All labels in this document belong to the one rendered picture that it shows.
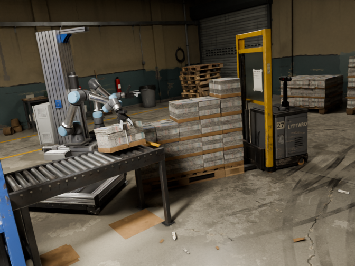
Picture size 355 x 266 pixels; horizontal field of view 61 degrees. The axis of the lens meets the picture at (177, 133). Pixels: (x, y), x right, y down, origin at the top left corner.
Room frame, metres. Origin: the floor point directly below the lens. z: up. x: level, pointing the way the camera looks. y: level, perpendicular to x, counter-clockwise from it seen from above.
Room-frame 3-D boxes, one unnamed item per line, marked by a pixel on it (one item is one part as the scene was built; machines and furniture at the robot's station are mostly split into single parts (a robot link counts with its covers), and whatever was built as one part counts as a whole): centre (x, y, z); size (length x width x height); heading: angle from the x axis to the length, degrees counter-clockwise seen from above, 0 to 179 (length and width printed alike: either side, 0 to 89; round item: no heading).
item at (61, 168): (2.46, 1.00, 0.77); 0.47 x 0.05 x 0.05; 37
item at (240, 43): (4.44, -1.01, 0.97); 0.09 x 0.09 x 1.75; 15
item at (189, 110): (3.86, -0.10, 0.95); 0.38 x 0.29 x 0.23; 16
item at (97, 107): (3.88, 0.99, 1.19); 0.15 x 0.12 x 0.55; 9
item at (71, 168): (2.50, 0.95, 0.77); 0.47 x 0.05 x 0.05; 37
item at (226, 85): (4.01, -0.68, 0.65); 0.39 x 0.30 x 1.29; 15
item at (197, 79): (10.56, -1.02, 0.65); 1.33 x 0.94 x 1.30; 131
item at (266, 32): (3.81, -1.18, 0.97); 0.09 x 0.09 x 1.75; 15
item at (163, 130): (3.82, 0.02, 0.42); 1.17 x 0.39 x 0.83; 105
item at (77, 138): (3.27, 1.11, 0.87); 0.15 x 0.15 x 0.10
